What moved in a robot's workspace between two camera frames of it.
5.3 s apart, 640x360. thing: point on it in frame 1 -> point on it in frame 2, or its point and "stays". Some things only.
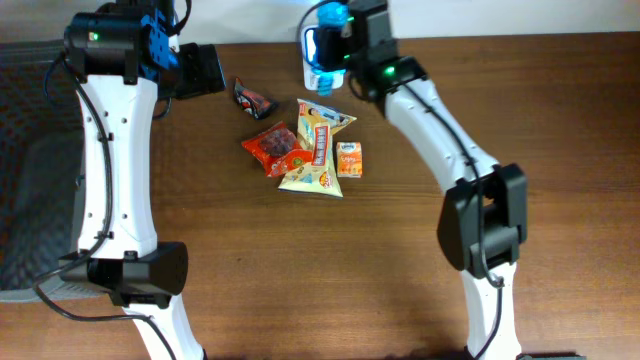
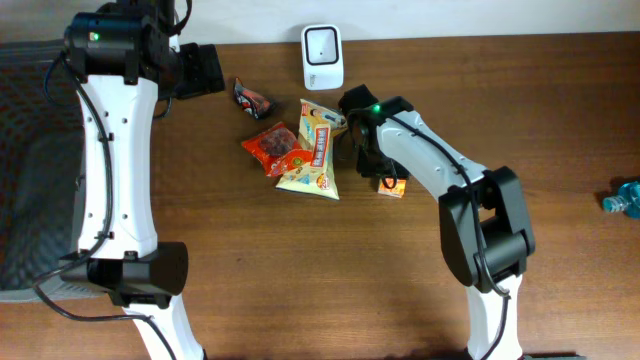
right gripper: (348, 33) -> (365, 166)
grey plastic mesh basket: (43, 172) stays
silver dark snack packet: (258, 106) stays
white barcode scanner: (317, 78) stays
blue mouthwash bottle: (326, 44) -> (627, 200)
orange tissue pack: (349, 159) -> (398, 191)
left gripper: (205, 71) stays
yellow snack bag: (315, 128) stays
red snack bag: (278, 149) stays
